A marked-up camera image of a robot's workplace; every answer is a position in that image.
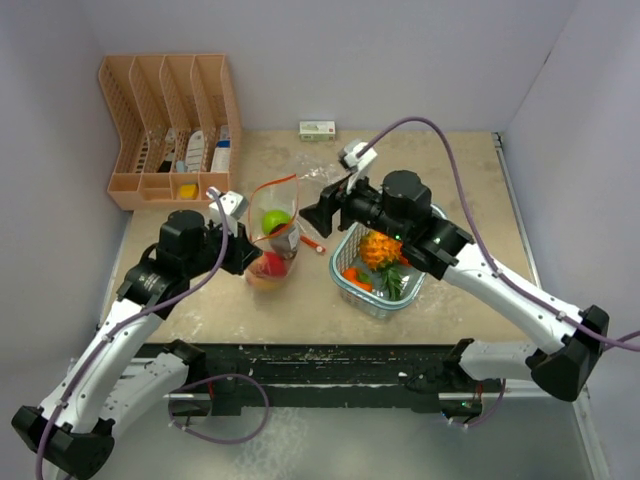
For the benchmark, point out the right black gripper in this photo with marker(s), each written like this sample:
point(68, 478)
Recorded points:
point(320, 215)

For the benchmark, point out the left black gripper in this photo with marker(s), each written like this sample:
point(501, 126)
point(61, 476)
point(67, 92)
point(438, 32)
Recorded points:
point(242, 251)

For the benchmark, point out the clear orange-zip bag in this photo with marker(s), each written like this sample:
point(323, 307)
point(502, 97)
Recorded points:
point(282, 193)

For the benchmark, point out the green lime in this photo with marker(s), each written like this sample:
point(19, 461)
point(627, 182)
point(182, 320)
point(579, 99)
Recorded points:
point(274, 220)

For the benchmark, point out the yellow peach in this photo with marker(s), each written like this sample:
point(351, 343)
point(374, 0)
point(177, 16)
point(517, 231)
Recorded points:
point(265, 284)

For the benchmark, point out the dark purple fruit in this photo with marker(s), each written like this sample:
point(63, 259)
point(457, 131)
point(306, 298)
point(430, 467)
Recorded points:
point(285, 242)

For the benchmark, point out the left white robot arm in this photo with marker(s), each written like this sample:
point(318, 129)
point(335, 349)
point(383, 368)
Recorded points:
point(74, 429)

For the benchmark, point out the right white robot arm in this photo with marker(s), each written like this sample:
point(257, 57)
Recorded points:
point(562, 349)

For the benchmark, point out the yellow sponge block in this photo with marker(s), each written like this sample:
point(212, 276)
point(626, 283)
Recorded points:
point(188, 191)

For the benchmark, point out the small green white box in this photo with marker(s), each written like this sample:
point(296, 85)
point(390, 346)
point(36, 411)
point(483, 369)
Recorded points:
point(317, 131)

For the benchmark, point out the white blue bottle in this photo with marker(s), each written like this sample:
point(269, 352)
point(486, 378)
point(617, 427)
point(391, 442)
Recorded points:
point(222, 152)

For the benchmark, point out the white pack in organizer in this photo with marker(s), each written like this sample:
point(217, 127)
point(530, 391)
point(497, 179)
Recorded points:
point(195, 152)

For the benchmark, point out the orange file organizer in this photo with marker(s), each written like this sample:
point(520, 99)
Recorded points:
point(156, 102)

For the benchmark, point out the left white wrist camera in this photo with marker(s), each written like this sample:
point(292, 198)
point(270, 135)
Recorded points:
point(230, 206)

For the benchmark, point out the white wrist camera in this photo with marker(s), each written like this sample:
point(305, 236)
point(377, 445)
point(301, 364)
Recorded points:
point(357, 159)
point(230, 206)

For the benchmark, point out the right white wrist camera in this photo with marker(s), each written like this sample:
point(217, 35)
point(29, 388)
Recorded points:
point(357, 159)

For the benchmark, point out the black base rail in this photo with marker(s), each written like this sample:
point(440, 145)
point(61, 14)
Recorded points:
point(421, 378)

